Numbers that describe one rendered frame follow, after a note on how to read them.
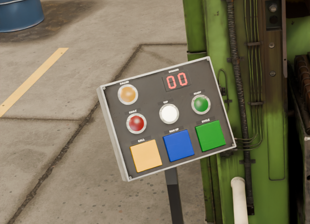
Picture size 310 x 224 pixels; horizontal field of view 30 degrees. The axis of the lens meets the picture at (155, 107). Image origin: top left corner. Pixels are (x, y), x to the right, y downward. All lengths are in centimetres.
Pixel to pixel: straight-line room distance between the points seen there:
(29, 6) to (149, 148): 454
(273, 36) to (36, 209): 185
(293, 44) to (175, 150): 81
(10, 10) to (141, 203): 334
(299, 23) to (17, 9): 415
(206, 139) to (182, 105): 12
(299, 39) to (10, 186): 198
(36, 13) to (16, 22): 23
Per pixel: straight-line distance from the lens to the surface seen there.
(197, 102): 168
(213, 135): 168
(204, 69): 170
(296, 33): 226
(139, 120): 163
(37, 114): 426
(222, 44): 188
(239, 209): 199
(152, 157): 163
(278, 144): 207
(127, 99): 163
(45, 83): 471
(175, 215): 194
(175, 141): 165
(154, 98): 165
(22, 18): 605
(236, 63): 188
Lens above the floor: 188
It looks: 28 degrees down
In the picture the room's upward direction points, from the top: 8 degrees counter-clockwise
